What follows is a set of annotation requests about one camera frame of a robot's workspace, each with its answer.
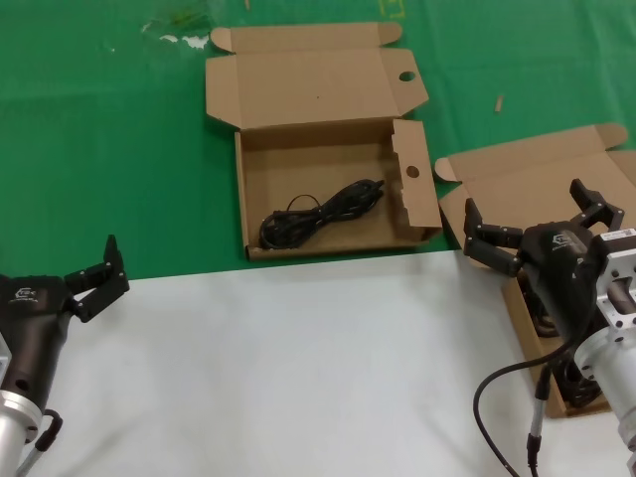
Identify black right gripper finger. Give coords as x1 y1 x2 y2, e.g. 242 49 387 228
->
461 196 527 278
567 177 626 234

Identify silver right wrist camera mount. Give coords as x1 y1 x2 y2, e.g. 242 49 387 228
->
593 227 636 332

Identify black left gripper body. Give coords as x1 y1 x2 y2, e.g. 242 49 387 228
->
0 271 77 405

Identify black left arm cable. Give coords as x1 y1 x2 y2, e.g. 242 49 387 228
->
19 407 65 473

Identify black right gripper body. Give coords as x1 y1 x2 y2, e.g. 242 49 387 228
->
518 221 606 343

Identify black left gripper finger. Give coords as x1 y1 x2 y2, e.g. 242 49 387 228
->
63 234 131 325

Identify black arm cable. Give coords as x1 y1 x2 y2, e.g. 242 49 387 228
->
472 335 581 477
19 407 65 473

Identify green mat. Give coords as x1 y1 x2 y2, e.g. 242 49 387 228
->
0 0 636 294

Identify open cardboard box with holes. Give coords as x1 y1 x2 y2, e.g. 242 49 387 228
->
205 22 444 261

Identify white tape scraps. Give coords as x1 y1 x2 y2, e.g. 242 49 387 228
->
141 22 211 51

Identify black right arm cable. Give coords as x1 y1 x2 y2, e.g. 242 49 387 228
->
472 335 581 477

